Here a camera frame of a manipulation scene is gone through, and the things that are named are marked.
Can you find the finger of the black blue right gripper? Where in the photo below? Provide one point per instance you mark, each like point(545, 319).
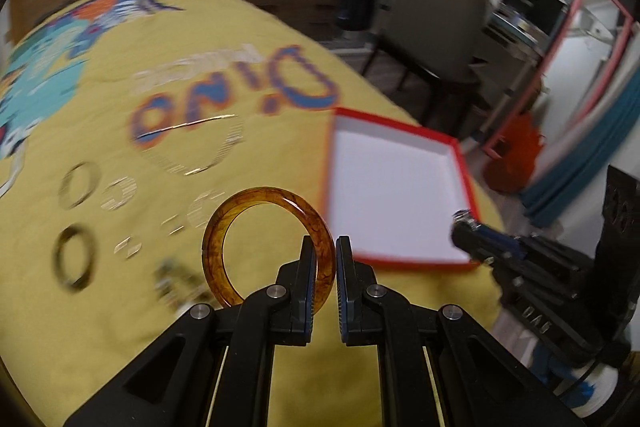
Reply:
point(480, 242)

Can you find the red bag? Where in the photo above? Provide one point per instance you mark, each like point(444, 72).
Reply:
point(517, 151)

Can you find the dark bangle upper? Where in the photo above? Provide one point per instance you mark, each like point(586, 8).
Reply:
point(78, 184)

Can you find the yellow dino bedspread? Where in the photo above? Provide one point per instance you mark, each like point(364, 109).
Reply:
point(171, 98)

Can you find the teal curtain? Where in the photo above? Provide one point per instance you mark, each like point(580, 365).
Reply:
point(546, 199)

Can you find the dark bangle lower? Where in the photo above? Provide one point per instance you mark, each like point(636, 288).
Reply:
point(74, 257)

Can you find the small silver jewelry piece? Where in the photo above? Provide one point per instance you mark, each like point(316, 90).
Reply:
point(203, 207)

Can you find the grey office chair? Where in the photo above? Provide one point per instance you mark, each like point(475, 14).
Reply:
point(435, 40)

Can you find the amber resin bangle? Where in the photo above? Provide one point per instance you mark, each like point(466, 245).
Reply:
point(215, 272)

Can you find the red framed mirror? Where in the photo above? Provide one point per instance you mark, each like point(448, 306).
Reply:
point(575, 72)

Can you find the dark brooch jewelry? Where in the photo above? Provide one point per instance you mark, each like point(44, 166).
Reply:
point(178, 286)

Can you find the small silver earring pair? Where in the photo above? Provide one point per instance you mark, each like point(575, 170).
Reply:
point(128, 247)

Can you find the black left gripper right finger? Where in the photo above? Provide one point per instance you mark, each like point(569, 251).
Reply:
point(358, 325)

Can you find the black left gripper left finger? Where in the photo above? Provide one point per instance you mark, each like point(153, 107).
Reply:
point(292, 323)

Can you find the red white jewelry box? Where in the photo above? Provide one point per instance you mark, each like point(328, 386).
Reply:
point(393, 189)

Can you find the dark bangle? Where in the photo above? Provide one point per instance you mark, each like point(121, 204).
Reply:
point(74, 257)
point(78, 184)

